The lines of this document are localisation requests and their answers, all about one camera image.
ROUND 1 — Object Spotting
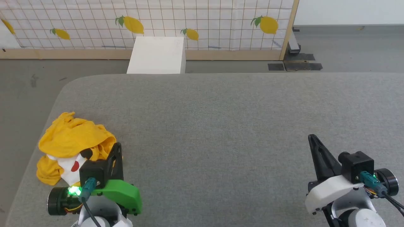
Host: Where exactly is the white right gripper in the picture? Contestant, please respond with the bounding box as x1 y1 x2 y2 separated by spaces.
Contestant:
305 134 373 215

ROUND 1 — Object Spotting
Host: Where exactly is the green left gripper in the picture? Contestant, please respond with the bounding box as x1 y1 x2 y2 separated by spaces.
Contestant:
91 143 143 216

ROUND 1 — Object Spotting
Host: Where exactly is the yellow cat-face shirt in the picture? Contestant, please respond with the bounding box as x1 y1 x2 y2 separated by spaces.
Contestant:
36 112 123 187

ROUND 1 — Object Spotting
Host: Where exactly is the white box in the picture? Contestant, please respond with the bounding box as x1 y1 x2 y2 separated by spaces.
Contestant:
127 37 187 74

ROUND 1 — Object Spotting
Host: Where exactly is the grey metal screen foot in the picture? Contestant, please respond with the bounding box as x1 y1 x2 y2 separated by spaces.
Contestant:
289 28 301 54

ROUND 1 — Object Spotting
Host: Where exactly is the white board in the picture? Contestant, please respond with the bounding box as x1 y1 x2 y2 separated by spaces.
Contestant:
0 19 22 49

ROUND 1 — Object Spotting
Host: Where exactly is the lemon-print partition screen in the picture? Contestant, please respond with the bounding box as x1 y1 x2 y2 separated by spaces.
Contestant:
0 0 300 61

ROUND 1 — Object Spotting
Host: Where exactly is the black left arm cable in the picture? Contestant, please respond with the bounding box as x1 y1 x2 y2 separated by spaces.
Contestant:
79 178 102 227

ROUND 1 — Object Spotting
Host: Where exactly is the black floor base plate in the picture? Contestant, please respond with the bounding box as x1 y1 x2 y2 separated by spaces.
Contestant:
283 53 323 71

